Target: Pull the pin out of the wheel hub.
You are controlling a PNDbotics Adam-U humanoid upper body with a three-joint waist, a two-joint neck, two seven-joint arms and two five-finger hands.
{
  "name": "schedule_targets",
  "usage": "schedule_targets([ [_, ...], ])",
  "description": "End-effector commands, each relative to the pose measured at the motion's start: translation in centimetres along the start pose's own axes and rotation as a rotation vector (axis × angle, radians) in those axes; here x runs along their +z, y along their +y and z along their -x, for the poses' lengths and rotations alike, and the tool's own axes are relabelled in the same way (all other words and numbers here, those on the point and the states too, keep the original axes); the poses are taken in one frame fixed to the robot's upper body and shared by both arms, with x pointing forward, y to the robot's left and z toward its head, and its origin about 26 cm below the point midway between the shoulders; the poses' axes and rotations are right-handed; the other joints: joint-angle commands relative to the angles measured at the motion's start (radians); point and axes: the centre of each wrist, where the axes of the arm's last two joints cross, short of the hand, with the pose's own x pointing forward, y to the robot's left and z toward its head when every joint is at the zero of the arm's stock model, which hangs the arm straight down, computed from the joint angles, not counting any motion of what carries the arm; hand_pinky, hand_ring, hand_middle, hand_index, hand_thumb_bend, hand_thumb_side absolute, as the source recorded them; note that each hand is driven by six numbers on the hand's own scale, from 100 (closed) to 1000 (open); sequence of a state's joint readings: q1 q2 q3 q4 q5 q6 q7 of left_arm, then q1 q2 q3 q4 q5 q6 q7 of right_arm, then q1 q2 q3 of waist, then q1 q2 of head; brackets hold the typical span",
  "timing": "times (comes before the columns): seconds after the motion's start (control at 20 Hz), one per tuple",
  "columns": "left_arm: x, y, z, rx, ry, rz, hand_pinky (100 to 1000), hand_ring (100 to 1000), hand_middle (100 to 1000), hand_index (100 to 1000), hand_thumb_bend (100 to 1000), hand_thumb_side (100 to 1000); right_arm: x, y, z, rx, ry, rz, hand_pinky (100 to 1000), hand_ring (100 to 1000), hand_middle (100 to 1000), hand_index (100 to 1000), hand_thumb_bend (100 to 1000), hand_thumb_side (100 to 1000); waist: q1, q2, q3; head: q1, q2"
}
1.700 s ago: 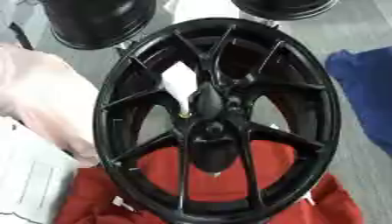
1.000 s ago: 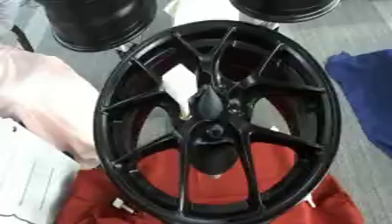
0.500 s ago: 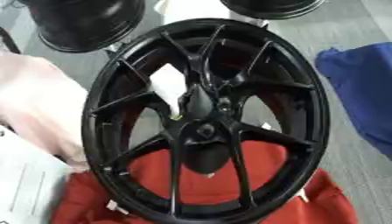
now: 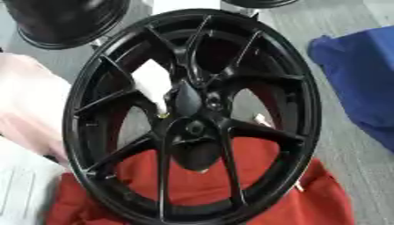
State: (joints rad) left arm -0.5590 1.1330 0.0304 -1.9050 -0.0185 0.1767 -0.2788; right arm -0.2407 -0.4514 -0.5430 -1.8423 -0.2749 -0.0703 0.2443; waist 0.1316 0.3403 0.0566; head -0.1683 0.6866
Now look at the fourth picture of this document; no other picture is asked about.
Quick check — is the white pin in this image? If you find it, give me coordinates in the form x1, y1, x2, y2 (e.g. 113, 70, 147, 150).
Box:
129, 59, 174, 119

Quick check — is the black spoked wheel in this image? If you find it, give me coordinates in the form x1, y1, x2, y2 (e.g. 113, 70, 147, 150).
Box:
62, 8, 324, 225

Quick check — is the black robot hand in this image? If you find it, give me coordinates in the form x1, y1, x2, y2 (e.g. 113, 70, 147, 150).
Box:
167, 81, 228, 174

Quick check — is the black round wheel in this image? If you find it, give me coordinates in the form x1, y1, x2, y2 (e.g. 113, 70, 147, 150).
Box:
220, 0, 301, 10
0, 0, 133, 50

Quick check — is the blue cloth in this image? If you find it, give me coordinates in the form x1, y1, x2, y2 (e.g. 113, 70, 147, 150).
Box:
306, 25, 394, 154

